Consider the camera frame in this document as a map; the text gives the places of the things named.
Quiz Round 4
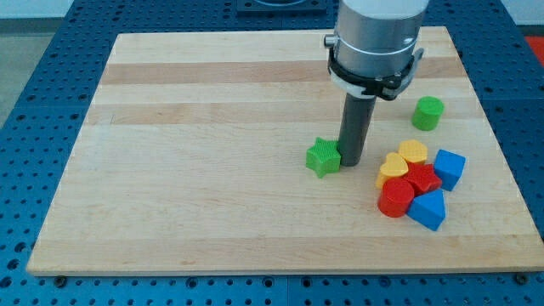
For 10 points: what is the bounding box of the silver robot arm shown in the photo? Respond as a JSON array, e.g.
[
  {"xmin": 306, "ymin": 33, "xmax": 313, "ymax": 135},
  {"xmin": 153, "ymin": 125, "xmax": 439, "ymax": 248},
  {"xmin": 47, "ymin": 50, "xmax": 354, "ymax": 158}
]
[{"xmin": 324, "ymin": 0, "xmax": 429, "ymax": 100}]

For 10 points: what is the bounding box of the green star block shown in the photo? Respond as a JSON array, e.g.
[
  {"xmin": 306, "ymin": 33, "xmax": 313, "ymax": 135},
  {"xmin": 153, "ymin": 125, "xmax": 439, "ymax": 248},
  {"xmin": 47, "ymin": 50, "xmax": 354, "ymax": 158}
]
[{"xmin": 305, "ymin": 137, "xmax": 341, "ymax": 179}]

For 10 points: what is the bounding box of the wooden board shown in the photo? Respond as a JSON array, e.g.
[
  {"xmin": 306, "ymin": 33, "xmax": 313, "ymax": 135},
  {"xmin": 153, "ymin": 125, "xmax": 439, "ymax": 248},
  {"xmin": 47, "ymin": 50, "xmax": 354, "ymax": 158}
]
[{"xmin": 26, "ymin": 26, "xmax": 543, "ymax": 276}]

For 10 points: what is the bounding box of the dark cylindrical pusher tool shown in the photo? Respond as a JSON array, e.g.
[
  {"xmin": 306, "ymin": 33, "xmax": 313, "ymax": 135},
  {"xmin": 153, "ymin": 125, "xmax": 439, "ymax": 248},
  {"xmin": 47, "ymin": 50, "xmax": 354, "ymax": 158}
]
[{"xmin": 337, "ymin": 93, "xmax": 377, "ymax": 167}]

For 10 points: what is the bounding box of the yellow heart block front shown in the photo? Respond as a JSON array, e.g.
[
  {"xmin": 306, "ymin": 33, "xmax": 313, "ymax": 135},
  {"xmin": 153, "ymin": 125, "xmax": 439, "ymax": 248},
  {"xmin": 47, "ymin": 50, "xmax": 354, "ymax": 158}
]
[{"xmin": 375, "ymin": 152, "xmax": 409, "ymax": 189}]

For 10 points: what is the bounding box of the yellow heart block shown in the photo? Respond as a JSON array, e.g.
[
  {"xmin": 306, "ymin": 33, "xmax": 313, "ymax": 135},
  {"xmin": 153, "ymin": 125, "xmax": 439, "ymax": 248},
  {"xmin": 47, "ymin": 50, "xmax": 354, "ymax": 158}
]
[
  {"xmin": 375, "ymin": 152, "xmax": 409, "ymax": 189},
  {"xmin": 398, "ymin": 139, "xmax": 428, "ymax": 165}
]

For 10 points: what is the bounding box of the red cylinder block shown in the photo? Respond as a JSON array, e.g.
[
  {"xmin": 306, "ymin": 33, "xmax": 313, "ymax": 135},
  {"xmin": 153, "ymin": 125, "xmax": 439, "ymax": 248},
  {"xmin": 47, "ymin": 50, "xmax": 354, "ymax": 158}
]
[{"xmin": 377, "ymin": 178, "xmax": 415, "ymax": 218}]

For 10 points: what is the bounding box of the yellow heart block rear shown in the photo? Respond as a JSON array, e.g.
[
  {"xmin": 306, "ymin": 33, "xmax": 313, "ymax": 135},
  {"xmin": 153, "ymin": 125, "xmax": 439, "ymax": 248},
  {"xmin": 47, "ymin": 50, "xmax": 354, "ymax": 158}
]
[{"xmin": 398, "ymin": 139, "xmax": 428, "ymax": 165}]

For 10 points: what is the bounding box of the red star block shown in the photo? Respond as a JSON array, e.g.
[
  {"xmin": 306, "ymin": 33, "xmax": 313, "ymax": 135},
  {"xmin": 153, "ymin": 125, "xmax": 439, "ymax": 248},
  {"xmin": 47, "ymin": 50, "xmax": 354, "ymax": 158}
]
[{"xmin": 402, "ymin": 163, "xmax": 442, "ymax": 196}]

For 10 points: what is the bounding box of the green cylinder block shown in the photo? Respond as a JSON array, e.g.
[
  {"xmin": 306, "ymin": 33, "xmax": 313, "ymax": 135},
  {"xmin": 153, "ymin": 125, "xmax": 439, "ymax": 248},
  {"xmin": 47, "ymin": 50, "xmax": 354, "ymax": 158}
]
[{"xmin": 411, "ymin": 96, "xmax": 445, "ymax": 131}]

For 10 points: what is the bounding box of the blue triangle block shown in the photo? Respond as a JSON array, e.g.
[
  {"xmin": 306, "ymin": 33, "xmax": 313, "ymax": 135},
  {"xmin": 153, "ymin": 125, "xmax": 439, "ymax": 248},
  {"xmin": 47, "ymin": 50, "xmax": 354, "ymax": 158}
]
[{"xmin": 407, "ymin": 189, "xmax": 446, "ymax": 231}]

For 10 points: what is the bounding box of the blue cube block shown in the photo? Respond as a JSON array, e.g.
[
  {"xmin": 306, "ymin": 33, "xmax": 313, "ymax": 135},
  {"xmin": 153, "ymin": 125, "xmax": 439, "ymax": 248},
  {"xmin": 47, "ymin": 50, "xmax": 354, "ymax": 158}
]
[{"xmin": 433, "ymin": 149, "xmax": 467, "ymax": 191}]

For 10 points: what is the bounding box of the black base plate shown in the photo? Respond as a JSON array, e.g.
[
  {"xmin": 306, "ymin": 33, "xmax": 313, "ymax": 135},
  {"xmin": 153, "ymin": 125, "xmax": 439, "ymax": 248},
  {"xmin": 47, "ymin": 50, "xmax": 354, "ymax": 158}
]
[{"xmin": 235, "ymin": 0, "xmax": 327, "ymax": 15}]

